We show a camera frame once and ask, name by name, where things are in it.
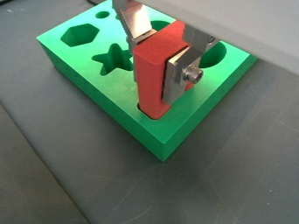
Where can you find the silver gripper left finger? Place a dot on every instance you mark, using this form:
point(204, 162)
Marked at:
point(135, 20)

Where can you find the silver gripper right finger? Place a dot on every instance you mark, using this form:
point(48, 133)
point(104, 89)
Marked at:
point(181, 68)

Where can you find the red square-circle peg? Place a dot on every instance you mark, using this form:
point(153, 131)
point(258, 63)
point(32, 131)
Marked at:
point(149, 57)

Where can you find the green shape-sorter block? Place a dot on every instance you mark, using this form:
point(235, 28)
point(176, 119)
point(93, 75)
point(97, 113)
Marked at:
point(87, 49)

